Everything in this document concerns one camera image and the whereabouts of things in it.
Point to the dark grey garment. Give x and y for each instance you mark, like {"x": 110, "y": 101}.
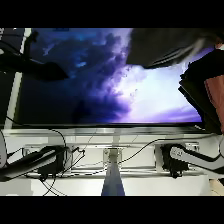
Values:
{"x": 156, "y": 46}

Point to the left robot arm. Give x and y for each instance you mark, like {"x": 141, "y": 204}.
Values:
{"x": 30, "y": 160}

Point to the black garment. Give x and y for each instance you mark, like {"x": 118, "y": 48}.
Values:
{"x": 196, "y": 85}

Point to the red-brown garment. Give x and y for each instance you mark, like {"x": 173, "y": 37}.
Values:
{"x": 216, "y": 96}

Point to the silver frame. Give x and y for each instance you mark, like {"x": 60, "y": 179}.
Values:
{"x": 113, "y": 181}

